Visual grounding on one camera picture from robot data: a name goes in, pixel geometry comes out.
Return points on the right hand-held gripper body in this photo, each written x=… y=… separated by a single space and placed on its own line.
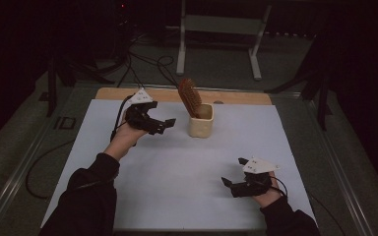
x=254 y=187

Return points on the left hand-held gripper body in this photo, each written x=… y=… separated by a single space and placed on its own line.
x=138 y=116

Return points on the cream square cup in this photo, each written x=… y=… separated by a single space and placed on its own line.
x=201 y=128

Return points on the brown wooden hairbrush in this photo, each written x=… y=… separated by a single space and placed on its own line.
x=190 y=96

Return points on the person's right hand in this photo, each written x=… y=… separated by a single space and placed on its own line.
x=270 y=196

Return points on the person's left hand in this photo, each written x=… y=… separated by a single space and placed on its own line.
x=124 y=137

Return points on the white table mat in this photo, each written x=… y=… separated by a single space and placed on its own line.
x=177 y=177

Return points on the black metal stand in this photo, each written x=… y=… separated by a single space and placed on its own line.
x=321 y=95
x=53 y=88

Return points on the white metal stand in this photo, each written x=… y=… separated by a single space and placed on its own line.
x=223 y=24

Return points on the black floor socket frame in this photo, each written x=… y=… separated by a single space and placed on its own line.
x=59 y=123

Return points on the aluminium floor rail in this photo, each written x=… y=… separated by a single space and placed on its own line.
x=338 y=167
x=16 y=177

